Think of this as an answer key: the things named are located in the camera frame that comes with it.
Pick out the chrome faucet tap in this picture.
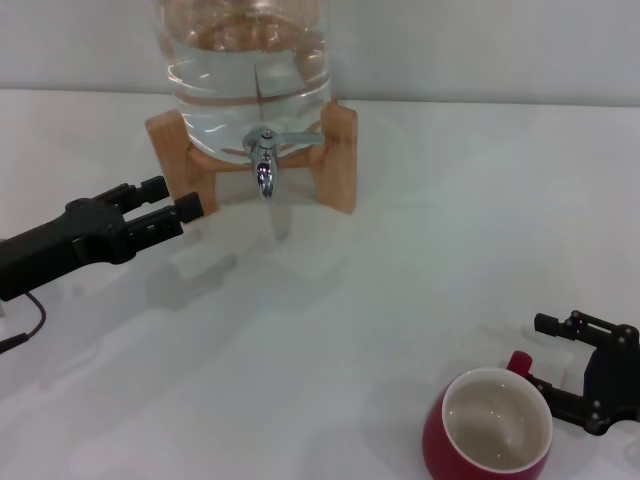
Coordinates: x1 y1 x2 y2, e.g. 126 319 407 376
243 127 326 200

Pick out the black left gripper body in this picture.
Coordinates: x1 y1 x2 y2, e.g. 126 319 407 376
0 198 134 302

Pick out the wooden dispenser stand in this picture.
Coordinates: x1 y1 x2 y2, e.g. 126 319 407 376
144 98 359 217

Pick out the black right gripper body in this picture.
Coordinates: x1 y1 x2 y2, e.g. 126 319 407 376
582 325 640 436

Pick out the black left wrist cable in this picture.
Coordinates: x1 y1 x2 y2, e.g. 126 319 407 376
0 292 47 354

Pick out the red cup with white inside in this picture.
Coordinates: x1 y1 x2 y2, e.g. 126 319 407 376
421 349 555 480

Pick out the clear glass water dispenser jar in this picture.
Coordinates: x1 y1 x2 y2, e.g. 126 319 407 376
152 0 334 166

